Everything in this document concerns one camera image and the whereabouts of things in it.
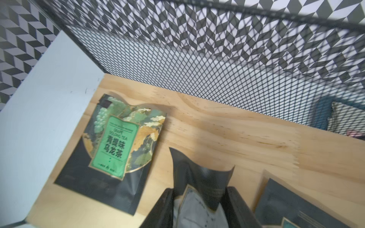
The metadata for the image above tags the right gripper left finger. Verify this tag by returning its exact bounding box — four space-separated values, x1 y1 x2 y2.
140 188 174 228

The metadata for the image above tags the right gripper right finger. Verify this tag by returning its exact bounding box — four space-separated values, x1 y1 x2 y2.
223 187 262 228

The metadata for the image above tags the white label black tea bag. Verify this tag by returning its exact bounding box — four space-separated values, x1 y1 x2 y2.
169 147 234 228

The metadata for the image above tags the green grape oolong tea bag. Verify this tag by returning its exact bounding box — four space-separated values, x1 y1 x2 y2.
55 94 166 215

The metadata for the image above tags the teal tray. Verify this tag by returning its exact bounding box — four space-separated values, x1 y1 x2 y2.
310 96 365 140

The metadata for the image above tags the black wire wooden shelf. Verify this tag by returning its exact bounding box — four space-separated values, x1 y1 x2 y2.
25 0 365 228

